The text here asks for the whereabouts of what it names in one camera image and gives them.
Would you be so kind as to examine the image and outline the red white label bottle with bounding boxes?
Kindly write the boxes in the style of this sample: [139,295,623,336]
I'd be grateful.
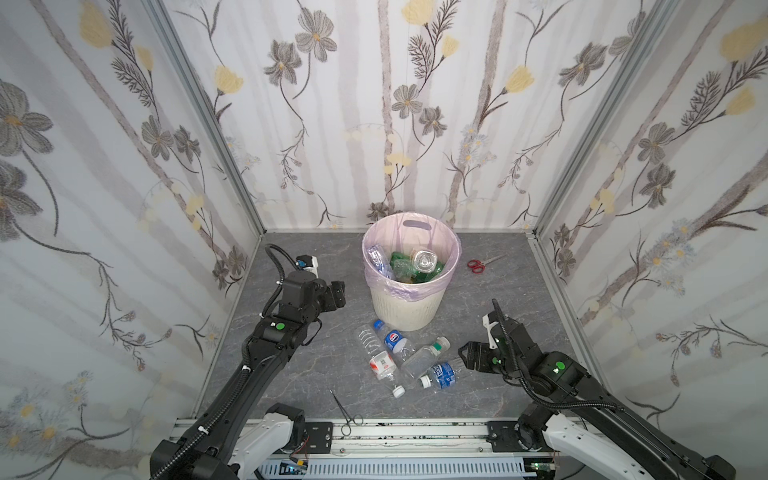
[366,244,395,280]

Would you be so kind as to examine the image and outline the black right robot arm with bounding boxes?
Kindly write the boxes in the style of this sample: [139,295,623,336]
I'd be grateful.
[459,304,736,479]

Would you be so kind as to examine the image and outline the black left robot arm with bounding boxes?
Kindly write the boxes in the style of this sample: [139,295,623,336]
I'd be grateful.
[149,244,346,479]

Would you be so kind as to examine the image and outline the pink bin liner bag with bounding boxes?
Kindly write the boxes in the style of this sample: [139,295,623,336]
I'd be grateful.
[362,212,462,302]

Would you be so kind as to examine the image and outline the cream plastic waste bin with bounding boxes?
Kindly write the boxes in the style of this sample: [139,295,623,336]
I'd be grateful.
[361,212,462,332]

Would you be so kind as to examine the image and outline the blue label bottle white cap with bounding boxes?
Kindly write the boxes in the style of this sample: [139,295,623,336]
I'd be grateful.
[419,358,466,390]

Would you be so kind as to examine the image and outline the clear bottle green cap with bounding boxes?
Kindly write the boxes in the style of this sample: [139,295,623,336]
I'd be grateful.
[402,336,451,379]

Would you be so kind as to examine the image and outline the Pepsi label bottle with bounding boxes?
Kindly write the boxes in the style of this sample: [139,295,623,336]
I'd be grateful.
[373,319,414,362]

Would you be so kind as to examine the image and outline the clear ribbed water bottle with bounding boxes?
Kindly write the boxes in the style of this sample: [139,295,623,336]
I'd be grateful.
[356,325,406,399]

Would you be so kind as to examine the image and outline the metal forceps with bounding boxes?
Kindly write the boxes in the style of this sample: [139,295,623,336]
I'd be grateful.
[330,390,364,437]

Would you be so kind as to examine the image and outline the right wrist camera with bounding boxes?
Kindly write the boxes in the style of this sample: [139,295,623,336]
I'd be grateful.
[482,315,498,350]

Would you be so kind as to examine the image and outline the red handled scissors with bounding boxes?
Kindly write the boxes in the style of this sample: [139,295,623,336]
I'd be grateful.
[467,254,505,274]

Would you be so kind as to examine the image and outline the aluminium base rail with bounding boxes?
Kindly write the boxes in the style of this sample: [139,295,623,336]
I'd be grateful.
[161,418,661,480]

